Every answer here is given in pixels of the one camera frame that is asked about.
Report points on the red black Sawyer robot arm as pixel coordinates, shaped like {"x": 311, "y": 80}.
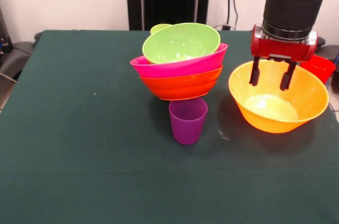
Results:
{"x": 291, "y": 9}

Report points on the grey pedestal leg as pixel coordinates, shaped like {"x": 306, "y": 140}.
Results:
{"x": 331, "y": 52}
{"x": 16, "y": 57}

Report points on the large orange bowl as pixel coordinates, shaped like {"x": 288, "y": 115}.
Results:
{"x": 278, "y": 118}

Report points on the green cup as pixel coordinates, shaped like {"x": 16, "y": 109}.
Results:
{"x": 157, "y": 28}

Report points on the green bowl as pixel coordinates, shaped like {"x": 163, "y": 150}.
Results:
{"x": 182, "y": 41}

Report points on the red cup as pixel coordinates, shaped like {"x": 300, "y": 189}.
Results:
{"x": 323, "y": 70}

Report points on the large pink bowl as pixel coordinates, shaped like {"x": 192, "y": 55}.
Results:
{"x": 174, "y": 67}

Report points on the large red-orange bowl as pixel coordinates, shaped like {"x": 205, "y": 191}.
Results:
{"x": 180, "y": 86}

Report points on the purple cup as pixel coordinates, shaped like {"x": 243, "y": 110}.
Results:
{"x": 188, "y": 123}

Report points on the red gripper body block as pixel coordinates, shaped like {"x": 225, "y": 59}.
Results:
{"x": 280, "y": 49}

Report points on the black equipment box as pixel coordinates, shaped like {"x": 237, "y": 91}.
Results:
{"x": 4, "y": 33}

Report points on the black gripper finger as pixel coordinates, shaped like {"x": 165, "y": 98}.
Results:
{"x": 255, "y": 73}
{"x": 286, "y": 78}

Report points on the dark green tablecloth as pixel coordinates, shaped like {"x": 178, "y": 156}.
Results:
{"x": 106, "y": 155}

